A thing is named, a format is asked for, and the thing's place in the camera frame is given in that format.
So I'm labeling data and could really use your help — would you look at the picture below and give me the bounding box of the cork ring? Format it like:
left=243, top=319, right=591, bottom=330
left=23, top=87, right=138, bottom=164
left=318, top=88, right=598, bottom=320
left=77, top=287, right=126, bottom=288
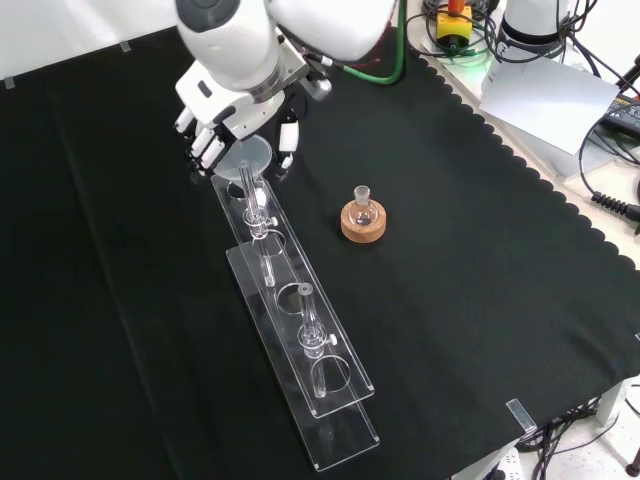
left=340, top=198, right=389, bottom=245

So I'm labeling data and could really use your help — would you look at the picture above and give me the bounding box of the black table cloth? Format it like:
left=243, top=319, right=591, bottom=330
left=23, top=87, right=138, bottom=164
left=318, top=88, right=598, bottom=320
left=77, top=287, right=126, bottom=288
left=0, top=24, right=640, bottom=480

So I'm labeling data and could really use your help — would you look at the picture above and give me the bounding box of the yellow stop button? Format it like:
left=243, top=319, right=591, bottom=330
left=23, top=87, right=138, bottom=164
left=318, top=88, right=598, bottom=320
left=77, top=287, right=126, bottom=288
left=435, top=0, right=474, bottom=51

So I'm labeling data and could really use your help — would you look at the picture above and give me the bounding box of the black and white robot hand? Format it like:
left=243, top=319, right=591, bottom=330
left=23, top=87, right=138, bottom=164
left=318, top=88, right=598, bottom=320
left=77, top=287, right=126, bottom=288
left=173, top=64, right=302, bottom=181

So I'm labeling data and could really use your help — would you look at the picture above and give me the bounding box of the white power strip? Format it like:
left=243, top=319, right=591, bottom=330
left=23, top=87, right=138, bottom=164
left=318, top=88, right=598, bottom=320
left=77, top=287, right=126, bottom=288
left=479, top=447, right=526, bottom=480

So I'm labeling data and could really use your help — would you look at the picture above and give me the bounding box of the clear acrylic funnel stand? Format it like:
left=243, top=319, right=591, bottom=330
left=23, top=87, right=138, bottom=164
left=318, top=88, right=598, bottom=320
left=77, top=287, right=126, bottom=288
left=209, top=159, right=381, bottom=474

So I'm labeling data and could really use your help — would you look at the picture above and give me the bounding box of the white table leg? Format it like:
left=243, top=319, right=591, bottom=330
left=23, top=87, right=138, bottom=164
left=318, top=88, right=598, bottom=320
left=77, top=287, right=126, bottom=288
left=597, top=379, right=626, bottom=426

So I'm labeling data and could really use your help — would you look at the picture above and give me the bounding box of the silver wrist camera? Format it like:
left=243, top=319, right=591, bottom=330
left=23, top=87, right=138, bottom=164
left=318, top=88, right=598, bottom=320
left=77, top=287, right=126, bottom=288
left=299, top=74, right=334, bottom=104

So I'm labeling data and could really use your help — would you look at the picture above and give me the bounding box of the coiled black cable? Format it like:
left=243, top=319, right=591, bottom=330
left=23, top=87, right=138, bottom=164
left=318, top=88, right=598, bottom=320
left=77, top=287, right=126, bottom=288
left=589, top=192, right=640, bottom=224

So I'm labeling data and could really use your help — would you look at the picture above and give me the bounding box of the green cable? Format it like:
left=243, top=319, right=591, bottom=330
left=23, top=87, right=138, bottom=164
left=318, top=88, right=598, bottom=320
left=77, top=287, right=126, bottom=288
left=327, top=0, right=407, bottom=86

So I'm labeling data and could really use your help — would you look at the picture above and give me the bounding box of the translucent plastic funnel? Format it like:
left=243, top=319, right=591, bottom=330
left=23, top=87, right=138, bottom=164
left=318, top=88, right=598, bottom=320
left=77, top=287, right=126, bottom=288
left=213, top=135, right=275, bottom=204

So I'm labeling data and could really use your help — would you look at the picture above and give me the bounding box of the small round-bottom glass flask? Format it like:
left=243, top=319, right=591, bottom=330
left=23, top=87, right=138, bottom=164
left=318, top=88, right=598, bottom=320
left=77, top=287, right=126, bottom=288
left=349, top=185, right=379, bottom=229

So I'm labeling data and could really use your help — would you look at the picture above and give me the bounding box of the pale board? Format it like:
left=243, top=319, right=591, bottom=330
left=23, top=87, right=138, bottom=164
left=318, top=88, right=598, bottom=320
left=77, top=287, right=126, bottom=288
left=478, top=55, right=621, bottom=157

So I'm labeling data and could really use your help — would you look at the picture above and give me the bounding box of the black power adapter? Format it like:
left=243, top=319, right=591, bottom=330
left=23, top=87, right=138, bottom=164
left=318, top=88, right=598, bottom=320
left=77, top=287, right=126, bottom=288
left=602, top=94, right=640, bottom=136

